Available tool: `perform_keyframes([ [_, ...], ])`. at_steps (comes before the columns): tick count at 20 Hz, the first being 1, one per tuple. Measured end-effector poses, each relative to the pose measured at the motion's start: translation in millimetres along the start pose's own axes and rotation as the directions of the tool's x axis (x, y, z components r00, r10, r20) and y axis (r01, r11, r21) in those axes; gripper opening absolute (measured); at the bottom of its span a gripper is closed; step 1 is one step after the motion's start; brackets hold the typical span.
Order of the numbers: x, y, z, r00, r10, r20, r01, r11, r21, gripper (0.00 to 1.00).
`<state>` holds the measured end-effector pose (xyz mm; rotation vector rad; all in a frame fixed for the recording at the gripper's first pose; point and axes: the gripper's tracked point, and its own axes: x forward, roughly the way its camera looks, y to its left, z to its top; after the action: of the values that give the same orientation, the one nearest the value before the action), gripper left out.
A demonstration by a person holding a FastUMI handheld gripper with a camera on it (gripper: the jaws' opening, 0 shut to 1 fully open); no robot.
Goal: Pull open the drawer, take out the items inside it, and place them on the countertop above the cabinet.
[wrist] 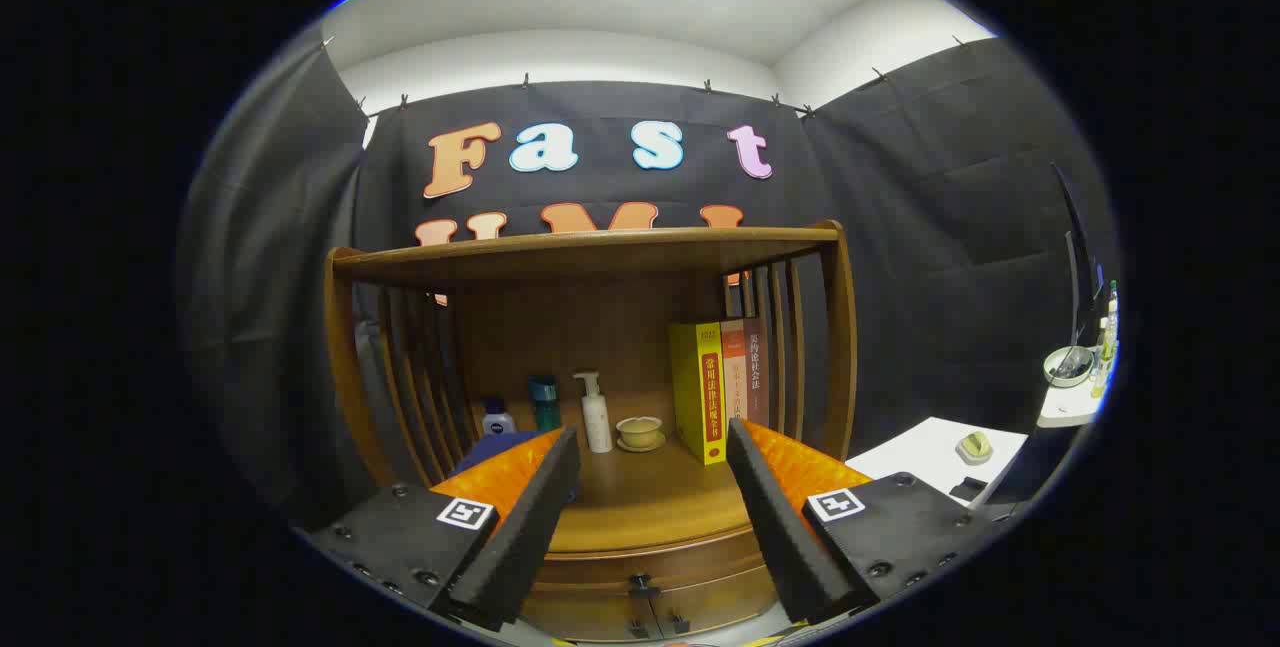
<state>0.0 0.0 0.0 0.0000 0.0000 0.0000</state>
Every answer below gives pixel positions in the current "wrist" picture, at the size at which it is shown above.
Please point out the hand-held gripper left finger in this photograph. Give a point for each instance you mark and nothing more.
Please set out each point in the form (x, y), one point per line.
(525, 537)

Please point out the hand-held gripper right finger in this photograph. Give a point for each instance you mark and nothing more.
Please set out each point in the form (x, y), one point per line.
(775, 527)

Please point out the wooden drawer with black knob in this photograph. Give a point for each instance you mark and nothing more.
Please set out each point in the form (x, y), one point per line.
(690, 562)

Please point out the wooden cabinet door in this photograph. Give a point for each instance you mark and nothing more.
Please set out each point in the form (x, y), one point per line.
(580, 617)
(725, 602)

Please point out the wooden slatted cabinet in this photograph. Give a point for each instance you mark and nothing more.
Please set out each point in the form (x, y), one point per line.
(590, 257)

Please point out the blue folded towel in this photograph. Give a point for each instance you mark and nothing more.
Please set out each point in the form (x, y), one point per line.
(490, 449)

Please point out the small white blue-capped bottle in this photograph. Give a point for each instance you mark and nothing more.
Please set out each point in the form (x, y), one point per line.
(497, 419)

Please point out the teal bottle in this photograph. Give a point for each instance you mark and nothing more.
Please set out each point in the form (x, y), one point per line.
(545, 407)

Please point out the white pump bottle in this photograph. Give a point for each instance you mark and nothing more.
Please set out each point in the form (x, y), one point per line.
(597, 424)

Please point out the beige lidded tea bowl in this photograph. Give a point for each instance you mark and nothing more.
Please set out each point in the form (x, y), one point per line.
(640, 432)

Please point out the brown book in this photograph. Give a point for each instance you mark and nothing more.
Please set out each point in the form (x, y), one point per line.
(757, 367)

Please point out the white table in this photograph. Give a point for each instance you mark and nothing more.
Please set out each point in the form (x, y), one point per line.
(920, 457)

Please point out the yellow book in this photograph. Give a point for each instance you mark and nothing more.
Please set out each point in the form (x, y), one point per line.
(693, 387)

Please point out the orange book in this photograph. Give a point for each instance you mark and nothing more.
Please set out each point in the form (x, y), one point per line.
(735, 367)

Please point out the small black flat object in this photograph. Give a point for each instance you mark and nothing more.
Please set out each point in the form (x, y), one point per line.
(966, 489)

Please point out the small pale green object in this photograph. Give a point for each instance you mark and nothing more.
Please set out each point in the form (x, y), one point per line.
(973, 445)

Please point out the white side shelf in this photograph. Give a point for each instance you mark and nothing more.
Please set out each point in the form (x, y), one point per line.
(1065, 409)

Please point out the white bowl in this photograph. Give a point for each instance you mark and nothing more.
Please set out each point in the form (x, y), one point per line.
(1068, 367)

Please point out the clear bottle with green cap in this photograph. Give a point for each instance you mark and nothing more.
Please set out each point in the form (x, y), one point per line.
(1108, 332)

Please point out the thin black stand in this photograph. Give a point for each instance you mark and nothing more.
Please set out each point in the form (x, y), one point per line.
(1075, 257)

